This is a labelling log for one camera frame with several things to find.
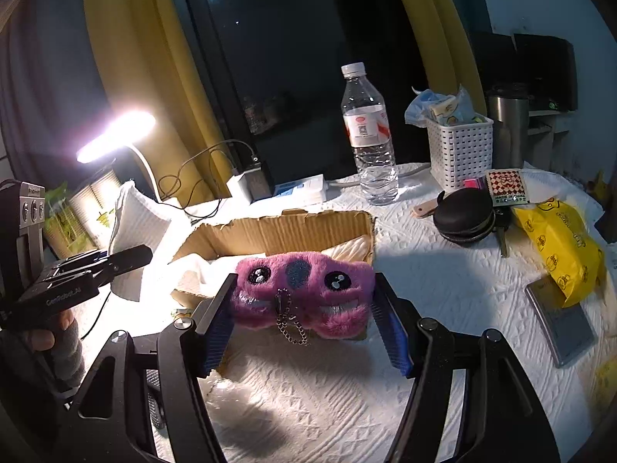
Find grey flat tablet device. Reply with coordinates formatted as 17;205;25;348
524;277;597;368

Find black round zip case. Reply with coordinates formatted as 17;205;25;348
432;187;497;248

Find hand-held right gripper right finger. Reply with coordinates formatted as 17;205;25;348
371;272;560;463

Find purple plush toy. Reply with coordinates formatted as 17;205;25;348
229;250;375;346

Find yellow printed plastic bag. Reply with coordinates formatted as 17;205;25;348
511;200;606;309

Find white folded towel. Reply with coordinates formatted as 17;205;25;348
109;181;172;301

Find yellow curtain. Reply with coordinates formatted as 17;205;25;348
82;0;237;201
384;0;487;119

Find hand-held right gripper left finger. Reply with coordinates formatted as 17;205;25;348
83;273;240;463

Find white desk lamp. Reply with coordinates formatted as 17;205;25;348
76;110;162;201

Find white plastic basket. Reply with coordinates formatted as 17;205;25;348
424;115;495;193

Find white power adapter with cables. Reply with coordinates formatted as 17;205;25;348
158;140;258;208

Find keys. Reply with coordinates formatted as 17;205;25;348
492;212;516;258

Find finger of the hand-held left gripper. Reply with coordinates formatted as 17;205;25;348
53;244;154;284

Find clear plastic water bottle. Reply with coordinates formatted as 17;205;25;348
341;62;400;206

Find person's left hand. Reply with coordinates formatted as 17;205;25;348
22;309;86;389

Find white and blue box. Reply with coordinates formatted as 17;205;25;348
274;174;329;203

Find red checkered packet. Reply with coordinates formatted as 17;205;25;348
485;168;529;208

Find stainless steel tumbler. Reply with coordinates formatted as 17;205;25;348
487;88;531;169

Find cardboard box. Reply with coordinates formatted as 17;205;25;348
169;208;377;377

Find green printed box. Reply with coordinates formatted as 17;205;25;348
42;169;121;259

